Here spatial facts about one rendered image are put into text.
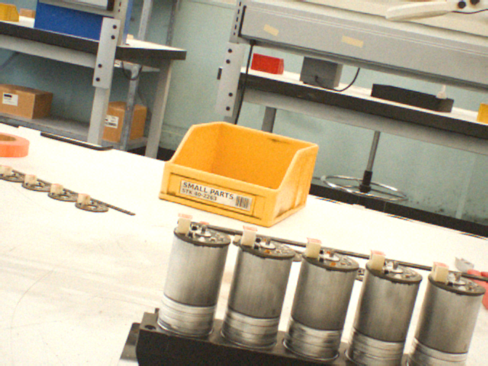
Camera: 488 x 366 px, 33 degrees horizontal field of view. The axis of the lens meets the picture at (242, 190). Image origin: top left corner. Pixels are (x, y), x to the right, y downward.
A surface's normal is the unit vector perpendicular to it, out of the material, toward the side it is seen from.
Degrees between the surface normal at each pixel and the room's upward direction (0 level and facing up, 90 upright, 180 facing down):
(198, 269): 90
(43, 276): 0
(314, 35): 90
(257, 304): 90
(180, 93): 90
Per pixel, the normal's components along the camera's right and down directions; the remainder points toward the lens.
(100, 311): 0.19, -0.96
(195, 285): 0.13, 0.22
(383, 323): -0.21, 0.15
